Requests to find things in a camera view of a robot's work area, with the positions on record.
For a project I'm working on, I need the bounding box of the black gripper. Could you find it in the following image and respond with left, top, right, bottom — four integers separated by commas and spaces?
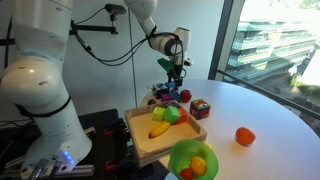
166, 61, 185, 93

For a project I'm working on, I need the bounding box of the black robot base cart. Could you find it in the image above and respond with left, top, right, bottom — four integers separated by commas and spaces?
0, 108, 169, 180

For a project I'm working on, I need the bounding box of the teal rubber cube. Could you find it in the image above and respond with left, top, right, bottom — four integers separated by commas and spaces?
171, 91, 182, 103

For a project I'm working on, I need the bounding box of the magenta rubber cube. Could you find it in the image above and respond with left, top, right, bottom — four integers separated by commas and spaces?
160, 93, 174, 103

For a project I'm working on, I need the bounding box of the red toy apple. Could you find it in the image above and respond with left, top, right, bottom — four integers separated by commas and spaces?
179, 89, 193, 104

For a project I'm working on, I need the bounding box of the zebra print fabric cube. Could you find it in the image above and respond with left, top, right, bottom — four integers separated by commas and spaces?
150, 83, 164, 97

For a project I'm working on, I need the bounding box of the bright green rubber cube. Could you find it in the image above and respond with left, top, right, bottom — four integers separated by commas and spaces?
163, 105, 182, 124

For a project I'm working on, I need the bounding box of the orange rubber cube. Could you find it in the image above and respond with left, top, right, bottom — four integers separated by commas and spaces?
176, 107, 189, 125

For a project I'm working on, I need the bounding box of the yellow-green rubber cube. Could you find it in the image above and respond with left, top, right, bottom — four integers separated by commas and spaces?
151, 106, 167, 123

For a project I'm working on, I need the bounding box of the multicolour fabric cube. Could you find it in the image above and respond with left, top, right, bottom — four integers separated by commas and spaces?
189, 98, 212, 120

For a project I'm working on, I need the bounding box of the wooden tray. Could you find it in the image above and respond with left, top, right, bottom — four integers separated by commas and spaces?
124, 103, 208, 168

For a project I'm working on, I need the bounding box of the yellow-orange toy fruit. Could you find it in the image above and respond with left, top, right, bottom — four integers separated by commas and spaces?
189, 155, 208, 177

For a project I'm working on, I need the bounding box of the orange toy fruit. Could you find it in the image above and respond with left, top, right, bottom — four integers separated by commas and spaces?
234, 126, 257, 148

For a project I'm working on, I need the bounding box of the small red toy fruit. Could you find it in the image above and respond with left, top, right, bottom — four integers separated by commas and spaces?
179, 167, 194, 180

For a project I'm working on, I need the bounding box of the yellow banana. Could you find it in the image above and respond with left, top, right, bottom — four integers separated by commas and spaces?
148, 120, 172, 139

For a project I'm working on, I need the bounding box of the green plastic bowl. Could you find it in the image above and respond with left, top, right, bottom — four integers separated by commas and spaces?
168, 139, 219, 180

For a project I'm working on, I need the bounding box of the red and black clamp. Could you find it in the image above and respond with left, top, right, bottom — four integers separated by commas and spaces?
103, 118, 130, 171

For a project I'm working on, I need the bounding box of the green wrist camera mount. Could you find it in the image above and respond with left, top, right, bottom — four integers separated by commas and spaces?
157, 57, 176, 73

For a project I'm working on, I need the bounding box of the thin hanging cable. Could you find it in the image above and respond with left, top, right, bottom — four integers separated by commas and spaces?
127, 0, 139, 108

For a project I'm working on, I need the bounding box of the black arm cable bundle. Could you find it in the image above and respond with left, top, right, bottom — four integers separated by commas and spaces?
70, 19, 185, 79

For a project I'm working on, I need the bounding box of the black camera on mount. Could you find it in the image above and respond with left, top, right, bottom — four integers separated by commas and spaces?
69, 3, 128, 36

